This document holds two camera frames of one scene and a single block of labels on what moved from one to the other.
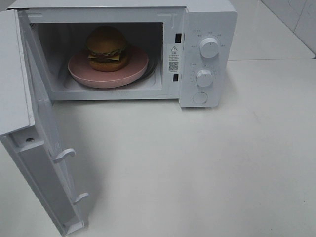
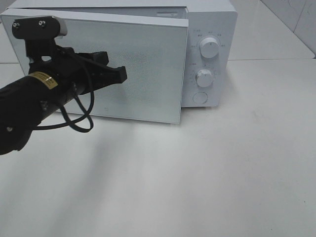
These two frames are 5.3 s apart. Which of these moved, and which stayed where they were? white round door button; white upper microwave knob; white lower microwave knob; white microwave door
Moved: white microwave door
Stayed: white upper microwave knob; white round door button; white lower microwave knob
